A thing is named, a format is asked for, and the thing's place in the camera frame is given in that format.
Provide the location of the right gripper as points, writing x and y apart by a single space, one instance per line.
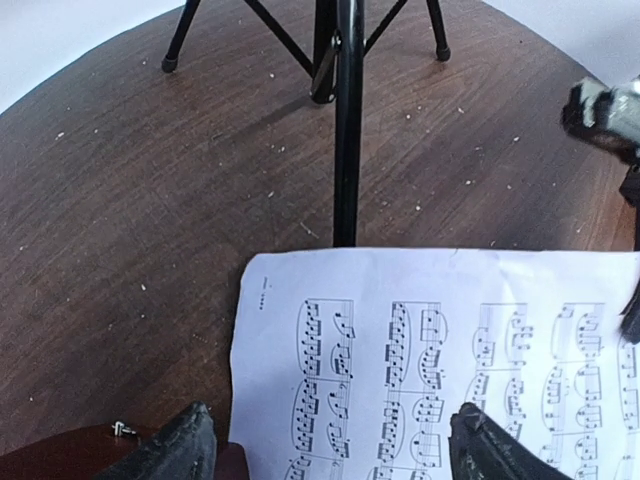
606 117

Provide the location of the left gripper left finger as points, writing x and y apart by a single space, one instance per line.
184 448

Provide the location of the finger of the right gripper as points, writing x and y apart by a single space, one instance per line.
630 325

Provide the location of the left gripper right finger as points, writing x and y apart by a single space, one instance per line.
480 449

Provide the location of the wooden metronome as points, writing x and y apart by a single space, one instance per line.
82 453

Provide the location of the white sheet music page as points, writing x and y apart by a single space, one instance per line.
349 363

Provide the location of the black music stand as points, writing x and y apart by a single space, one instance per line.
336 69

